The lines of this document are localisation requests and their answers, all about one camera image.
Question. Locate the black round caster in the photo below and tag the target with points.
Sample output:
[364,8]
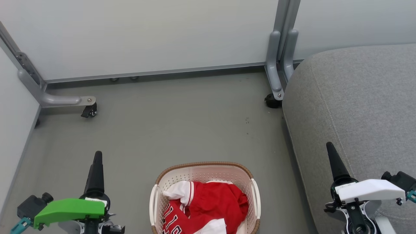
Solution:
[272,101]

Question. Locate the short grey partition foot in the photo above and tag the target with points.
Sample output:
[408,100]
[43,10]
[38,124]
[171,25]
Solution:
[289,61]

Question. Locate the red number 23 jersey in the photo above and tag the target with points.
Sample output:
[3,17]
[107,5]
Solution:
[177,214]

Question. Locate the teal camera connector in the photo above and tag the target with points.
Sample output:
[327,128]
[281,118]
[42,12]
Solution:
[412,196]
[20,226]

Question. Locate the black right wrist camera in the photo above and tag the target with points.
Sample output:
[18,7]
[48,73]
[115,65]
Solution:
[403,180]

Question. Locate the grey fabric sofa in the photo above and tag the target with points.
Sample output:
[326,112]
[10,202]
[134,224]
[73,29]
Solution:
[357,97]

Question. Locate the white perforated laundry basket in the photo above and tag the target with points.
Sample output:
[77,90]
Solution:
[208,172]

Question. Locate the plain red shorts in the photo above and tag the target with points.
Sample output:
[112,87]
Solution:
[224,201]

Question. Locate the black swivel caster wheel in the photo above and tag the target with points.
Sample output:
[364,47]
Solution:
[90,111]

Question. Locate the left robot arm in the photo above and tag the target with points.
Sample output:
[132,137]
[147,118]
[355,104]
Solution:
[94,227]

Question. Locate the grey partition base rail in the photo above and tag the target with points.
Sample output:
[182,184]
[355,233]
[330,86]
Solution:
[162,71]

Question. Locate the teal right camera connector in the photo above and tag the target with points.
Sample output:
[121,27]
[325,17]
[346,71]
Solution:
[412,196]

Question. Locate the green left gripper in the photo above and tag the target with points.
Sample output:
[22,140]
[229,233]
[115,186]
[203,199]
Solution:
[71,208]

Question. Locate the teal left camera connector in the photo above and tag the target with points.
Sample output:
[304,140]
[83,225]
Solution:
[20,226]

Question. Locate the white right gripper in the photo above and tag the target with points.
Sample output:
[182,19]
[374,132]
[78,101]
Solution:
[370,190]

